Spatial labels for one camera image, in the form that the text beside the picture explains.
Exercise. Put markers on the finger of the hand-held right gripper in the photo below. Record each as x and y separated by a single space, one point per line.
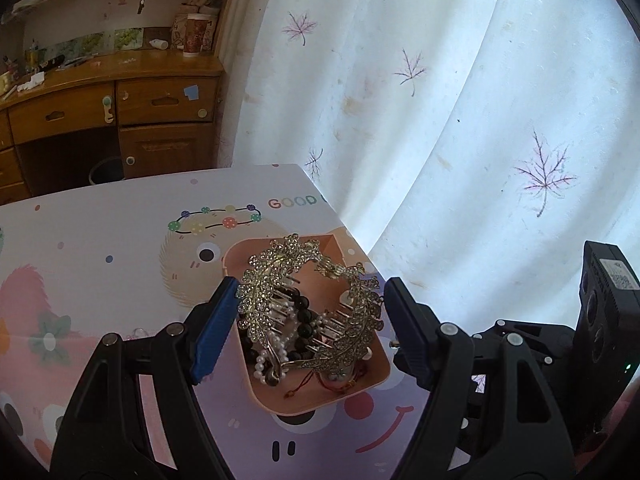
545 340

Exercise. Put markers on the black tube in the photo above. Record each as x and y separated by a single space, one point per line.
53 61

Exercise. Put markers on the orange plastic box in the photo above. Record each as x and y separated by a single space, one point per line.
300 402

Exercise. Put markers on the white leaf print curtain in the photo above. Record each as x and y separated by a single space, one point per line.
425 110

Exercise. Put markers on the rhinestone leaf hair clip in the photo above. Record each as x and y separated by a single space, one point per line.
350 335

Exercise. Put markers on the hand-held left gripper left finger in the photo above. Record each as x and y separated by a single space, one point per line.
215 327

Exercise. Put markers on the small white bottle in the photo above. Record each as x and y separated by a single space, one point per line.
159 44

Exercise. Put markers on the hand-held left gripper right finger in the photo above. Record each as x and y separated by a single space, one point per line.
405 325

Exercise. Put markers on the hanging keys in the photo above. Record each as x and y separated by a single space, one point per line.
142 1

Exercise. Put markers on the red paper cup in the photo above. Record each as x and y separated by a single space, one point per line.
194 35

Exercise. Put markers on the wooden desk with drawers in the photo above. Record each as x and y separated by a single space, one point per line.
150 71

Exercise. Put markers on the patterned storage tin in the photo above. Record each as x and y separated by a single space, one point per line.
177 30

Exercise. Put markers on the dark waste bin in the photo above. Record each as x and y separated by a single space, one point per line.
106 170

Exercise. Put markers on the white tissue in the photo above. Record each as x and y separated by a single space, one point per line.
31 81

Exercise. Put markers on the green drawer safety lock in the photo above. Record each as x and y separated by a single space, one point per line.
108 110

